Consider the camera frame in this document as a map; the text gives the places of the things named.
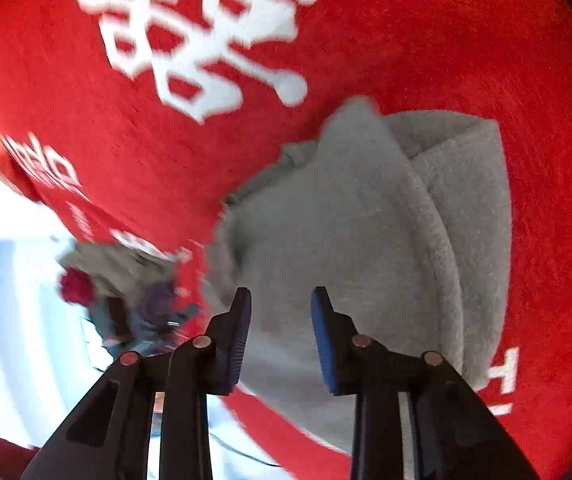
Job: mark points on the red cloth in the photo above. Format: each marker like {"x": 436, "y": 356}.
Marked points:
{"x": 77, "y": 286}

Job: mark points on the blue-grey cloth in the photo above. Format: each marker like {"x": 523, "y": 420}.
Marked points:
{"x": 138, "y": 332}

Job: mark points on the grey knit sweater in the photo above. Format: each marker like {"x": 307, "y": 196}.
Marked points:
{"x": 355, "y": 220}

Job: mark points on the beige cloth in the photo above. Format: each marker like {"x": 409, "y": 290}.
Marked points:
{"x": 111, "y": 267}

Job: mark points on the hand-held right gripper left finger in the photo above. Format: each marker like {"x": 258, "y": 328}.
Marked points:
{"x": 240, "y": 330}

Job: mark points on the red blanket with white print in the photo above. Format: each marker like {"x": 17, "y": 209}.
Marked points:
{"x": 415, "y": 35}

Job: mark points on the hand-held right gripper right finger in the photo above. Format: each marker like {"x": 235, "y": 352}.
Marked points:
{"x": 322, "y": 340}

